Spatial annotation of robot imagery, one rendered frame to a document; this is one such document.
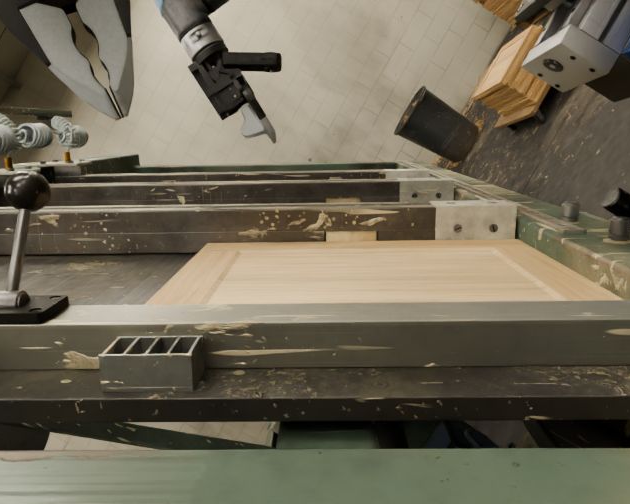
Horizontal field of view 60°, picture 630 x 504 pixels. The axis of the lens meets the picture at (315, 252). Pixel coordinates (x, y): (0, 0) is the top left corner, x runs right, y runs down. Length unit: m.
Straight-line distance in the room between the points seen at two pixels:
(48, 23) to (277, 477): 0.34
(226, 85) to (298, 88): 5.04
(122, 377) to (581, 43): 0.79
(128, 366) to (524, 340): 0.31
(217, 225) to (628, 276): 0.56
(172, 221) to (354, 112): 5.32
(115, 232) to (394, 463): 0.73
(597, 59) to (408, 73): 5.41
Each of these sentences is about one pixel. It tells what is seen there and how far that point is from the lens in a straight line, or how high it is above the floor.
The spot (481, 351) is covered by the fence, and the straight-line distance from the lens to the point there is 0.47.
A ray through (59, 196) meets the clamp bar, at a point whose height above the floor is 1.70.
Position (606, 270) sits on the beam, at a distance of 0.66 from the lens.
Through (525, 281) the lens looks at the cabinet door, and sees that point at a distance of 0.67.
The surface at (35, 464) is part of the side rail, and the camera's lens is 0.28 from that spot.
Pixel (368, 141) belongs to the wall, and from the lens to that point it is 6.11.
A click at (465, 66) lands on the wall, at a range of 6.52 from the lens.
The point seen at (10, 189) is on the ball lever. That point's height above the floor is 1.45.
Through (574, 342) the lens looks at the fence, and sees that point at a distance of 0.49.
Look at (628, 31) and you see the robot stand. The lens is 1.00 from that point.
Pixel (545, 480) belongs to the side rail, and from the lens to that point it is 0.26.
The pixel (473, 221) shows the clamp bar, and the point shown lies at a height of 0.96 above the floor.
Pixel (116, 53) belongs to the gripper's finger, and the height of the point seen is 1.39.
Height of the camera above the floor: 1.23
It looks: 5 degrees down
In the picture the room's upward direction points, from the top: 61 degrees counter-clockwise
